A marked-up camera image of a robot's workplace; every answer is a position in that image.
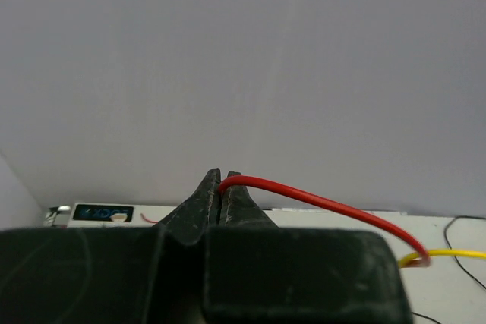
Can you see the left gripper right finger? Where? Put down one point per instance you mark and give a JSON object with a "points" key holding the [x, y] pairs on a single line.
{"points": [[266, 274]]}

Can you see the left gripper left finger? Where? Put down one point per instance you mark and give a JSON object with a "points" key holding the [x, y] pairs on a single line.
{"points": [[111, 275]]}

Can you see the left blue logo sticker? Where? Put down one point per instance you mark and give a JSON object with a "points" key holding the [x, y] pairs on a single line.
{"points": [[103, 213]]}

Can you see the aluminium rail frame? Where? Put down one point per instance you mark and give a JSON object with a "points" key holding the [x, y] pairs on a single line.
{"points": [[57, 216]]}

